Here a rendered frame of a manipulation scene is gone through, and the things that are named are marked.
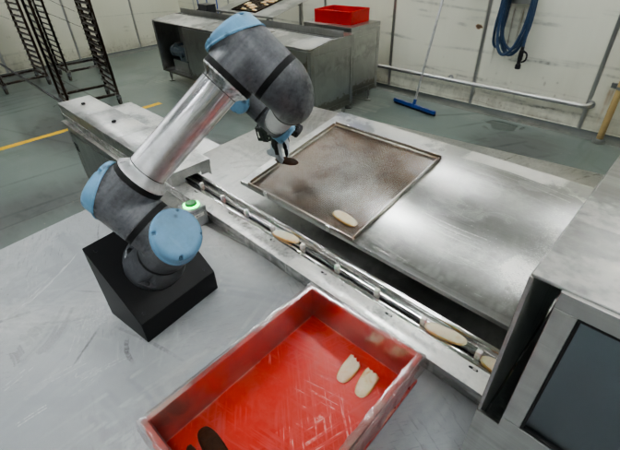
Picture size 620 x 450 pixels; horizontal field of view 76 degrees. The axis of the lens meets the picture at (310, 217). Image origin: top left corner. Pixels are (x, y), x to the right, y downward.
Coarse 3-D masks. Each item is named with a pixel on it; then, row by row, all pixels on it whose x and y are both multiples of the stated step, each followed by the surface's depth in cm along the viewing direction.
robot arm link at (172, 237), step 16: (160, 208) 85; (176, 208) 86; (144, 224) 82; (160, 224) 82; (176, 224) 84; (192, 224) 87; (128, 240) 84; (144, 240) 83; (160, 240) 81; (176, 240) 84; (192, 240) 86; (144, 256) 88; (160, 256) 83; (176, 256) 83; (192, 256) 86; (160, 272) 91
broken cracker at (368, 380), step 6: (366, 372) 88; (372, 372) 88; (360, 378) 87; (366, 378) 87; (372, 378) 87; (378, 378) 88; (360, 384) 86; (366, 384) 86; (372, 384) 86; (360, 390) 85; (366, 390) 85; (360, 396) 84
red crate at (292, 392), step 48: (288, 336) 98; (336, 336) 98; (240, 384) 88; (288, 384) 88; (336, 384) 87; (384, 384) 87; (192, 432) 80; (240, 432) 79; (288, 432) 79; (336, 432) 79
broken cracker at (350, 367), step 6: (348, 360) 91; (354, 360) 91; (342, 366) 90; (348, 366) 90; (354, 366) 90; (360, 366) 90; (342, 372) 89; (348, 372) 89; (354, 372) 89; (342, 378) 88; (348, 378) 88
